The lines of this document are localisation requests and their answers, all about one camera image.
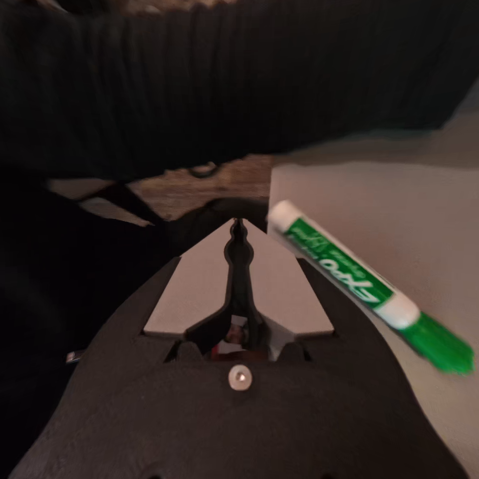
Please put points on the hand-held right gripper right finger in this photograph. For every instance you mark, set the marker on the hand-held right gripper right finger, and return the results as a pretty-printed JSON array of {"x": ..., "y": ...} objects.
[{"x": 284, "y": 292}]

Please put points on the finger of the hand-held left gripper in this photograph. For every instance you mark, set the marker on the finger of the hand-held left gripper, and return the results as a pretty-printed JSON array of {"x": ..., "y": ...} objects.
[
  {"x": 112, "y": 211},
  {"x": 80, "y": 187}
]

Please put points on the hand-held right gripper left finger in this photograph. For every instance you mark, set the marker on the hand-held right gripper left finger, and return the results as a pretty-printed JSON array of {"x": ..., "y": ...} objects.
[{"x": 194, "y": 288}]

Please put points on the green dry-erase marker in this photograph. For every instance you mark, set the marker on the green dry-erase marker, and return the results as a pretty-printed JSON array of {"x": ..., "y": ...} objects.
[{"x": 336, "y": 269}]

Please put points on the black elastic band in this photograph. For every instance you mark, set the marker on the black elastic band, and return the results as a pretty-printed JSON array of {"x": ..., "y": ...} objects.
[{"x": 203, "y": 170}]

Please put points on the black knit clothing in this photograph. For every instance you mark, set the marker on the black knit clothing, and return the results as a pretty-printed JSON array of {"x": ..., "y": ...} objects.
[{"x": 224, "y": 82}]

